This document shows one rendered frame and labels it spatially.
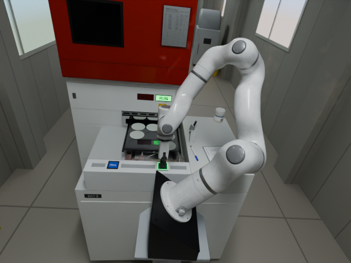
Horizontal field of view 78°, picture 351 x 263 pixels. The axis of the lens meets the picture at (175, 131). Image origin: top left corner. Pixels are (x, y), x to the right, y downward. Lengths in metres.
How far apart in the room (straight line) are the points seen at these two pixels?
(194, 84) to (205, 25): 5.48
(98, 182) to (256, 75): 0.92
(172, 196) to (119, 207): 0.50
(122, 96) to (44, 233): 1.30
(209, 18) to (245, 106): 5.72
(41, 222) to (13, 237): 0.20
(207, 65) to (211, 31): 5.40
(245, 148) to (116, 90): 1.09
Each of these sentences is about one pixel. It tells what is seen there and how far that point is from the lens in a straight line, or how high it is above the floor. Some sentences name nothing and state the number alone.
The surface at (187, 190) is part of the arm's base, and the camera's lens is 0.89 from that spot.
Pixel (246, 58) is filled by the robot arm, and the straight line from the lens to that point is 0.86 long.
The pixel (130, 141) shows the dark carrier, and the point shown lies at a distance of 1.46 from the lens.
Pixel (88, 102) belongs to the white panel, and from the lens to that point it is 1.68.
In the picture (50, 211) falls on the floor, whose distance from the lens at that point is 2.35.
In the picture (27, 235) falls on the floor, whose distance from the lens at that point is 2.26.
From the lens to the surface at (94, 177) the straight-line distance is 1.21.
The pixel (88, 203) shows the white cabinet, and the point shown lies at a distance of 1.37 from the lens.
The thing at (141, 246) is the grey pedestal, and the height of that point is 0.82.
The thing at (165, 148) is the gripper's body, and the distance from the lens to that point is 1.06.
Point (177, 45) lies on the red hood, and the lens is 1.43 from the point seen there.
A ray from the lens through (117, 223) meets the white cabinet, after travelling 1.49.
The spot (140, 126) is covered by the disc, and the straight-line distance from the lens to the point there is 1.62.
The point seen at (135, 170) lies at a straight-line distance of 1.16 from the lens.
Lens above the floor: 1.76
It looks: 33 degrees down
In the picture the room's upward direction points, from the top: 7 degrees clockwise
